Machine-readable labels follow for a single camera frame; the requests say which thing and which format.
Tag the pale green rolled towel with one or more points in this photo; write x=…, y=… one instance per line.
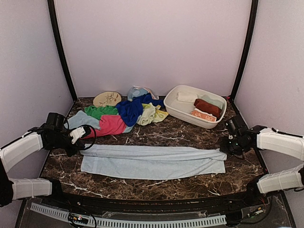
x=215, y=102

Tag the light blue dotted towel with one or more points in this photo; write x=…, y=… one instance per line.
x=137, y=91

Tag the white slotted cable duct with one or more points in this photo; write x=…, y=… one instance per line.
x=127, y=220

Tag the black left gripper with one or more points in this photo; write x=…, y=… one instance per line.
x=76, y=147

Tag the black left frame post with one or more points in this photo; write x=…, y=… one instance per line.
x=60, y=49

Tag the royal blue towel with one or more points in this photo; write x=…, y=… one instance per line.
x=129, y=111

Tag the pale yellow patterned towel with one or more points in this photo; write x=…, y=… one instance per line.
x=151, y=114

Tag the beige bird-painted plate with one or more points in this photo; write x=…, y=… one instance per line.
x=110, y=98

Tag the pink towel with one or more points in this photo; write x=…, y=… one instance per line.
x=109, y=125

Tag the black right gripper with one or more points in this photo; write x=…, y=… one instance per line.
x=224, y=147

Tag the white plastic basin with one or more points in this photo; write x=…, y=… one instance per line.
x=182, y=110

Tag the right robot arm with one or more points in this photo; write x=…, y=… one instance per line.
x=283, y=154

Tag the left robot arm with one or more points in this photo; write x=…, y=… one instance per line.
x=35, y=140

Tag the large pale blue towel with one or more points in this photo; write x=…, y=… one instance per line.
x=151, y=162

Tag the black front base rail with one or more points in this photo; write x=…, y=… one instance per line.
x=182, y=195

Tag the black right frame post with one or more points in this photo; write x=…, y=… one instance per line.
x=246, y=48

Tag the grey-blue towel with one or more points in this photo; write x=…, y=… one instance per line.
x=81, y=118

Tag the black frame post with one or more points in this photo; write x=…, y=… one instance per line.
x=60, y=49
x=246, y=48

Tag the orange patterned rolled towel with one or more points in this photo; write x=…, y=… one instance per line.
x=203, y=115

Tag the brown rolled towel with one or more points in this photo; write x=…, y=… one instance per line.
x=207, y=107

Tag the white rolled towel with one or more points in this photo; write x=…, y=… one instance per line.
x=186, y=97

